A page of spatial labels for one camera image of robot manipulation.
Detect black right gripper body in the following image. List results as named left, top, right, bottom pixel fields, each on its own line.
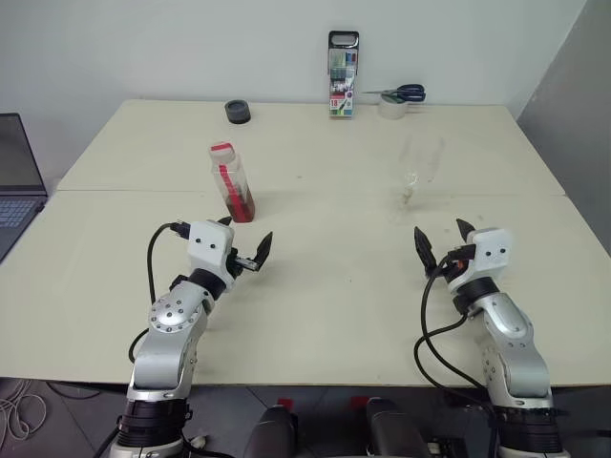
left=426, top=243, right=477, bottom=282

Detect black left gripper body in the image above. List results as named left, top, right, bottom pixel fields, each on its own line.
left=227, top=246, right=259, bottom=287

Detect clear bottle with red liquid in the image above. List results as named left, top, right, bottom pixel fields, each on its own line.
left=208, top=153, right=256, bottom=224

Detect red and white bottle cap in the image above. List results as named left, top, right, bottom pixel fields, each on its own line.
left=207, top=141, right=237, bottom=163

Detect clear plastic cup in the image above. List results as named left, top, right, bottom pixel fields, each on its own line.
left=398, top=135, right=449, bottom=225

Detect clear tape roll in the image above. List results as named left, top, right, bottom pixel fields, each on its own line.
left=378, top=93, right=408, bottom=120

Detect dark rounded shape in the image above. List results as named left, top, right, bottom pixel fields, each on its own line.
left=245, top=405, right=300, bottom=458
left=365, top=398, right=426, bottom=458

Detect marker pen set case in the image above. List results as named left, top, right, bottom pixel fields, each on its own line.
left=327, top=31, right=360, bottom=120

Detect grey laptop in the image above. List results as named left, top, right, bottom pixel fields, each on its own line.
left=0, top=113, right=49, bottom=263

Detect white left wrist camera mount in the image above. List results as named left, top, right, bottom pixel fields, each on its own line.
left=186, top=219, right=237, bottom=293

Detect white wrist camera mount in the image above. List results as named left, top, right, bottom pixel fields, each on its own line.
left=448, top=227, right=519, bottom=293
left=186, top=219, right=237, bottom=293

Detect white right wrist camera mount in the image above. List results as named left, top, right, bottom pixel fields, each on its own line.
left=448, top=227, right=519, bottom=293

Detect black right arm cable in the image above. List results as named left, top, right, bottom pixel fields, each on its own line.
left=412, top=252, right=491, bottom=397

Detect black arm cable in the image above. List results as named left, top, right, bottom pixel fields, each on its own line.
left=412, top=252, right=491, bottom=397
left=128, top=221, right=193, bottom=364

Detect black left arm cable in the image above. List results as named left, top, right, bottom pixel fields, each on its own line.
left=128, top=221, right=193, bottom=364

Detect blue handled scissors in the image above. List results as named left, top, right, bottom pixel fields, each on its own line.
left=361, top=83, right=428, bottom=103

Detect white floor cables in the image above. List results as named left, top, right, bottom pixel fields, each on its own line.
left=0, top=381, right=47, bottom=440

